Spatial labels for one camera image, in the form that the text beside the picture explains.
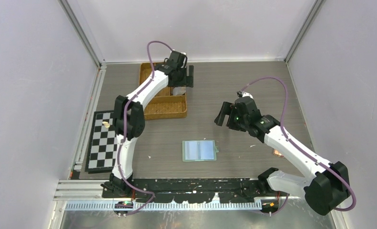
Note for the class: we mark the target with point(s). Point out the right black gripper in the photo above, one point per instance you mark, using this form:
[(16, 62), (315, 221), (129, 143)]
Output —
[(229, 109)]

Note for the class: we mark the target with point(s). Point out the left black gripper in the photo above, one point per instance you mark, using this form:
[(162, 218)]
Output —
[(187, 81)]

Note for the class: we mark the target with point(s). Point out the woven wicker divided tray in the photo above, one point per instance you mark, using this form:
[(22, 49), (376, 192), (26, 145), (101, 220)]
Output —
[(161, 103)]

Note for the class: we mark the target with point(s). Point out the green card holder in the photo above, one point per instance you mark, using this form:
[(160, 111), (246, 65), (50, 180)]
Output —
[(199, 150)]

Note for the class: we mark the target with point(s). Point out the stack of cards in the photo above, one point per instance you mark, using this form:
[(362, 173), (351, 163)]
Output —
[(178, 91)]

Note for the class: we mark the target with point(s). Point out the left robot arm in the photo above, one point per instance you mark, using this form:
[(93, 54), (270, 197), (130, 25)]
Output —
[(128, 114)]

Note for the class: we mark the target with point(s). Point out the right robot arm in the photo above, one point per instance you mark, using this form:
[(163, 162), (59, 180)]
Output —
[(323, 185)]

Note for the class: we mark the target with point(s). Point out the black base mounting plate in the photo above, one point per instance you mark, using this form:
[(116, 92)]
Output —
[(191, 190)]

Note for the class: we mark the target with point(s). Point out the cream chess piece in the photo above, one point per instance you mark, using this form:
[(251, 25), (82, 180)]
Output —
[(106, 124)]

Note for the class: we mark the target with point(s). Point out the black white chessboard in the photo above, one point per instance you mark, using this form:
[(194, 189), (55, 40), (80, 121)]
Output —
[(102, 146)]

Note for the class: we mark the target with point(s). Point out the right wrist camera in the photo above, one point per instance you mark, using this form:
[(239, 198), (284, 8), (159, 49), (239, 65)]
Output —
[(244, 94)]

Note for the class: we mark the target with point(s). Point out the aluminium front rail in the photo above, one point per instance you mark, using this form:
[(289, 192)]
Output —
[(74, 188)]

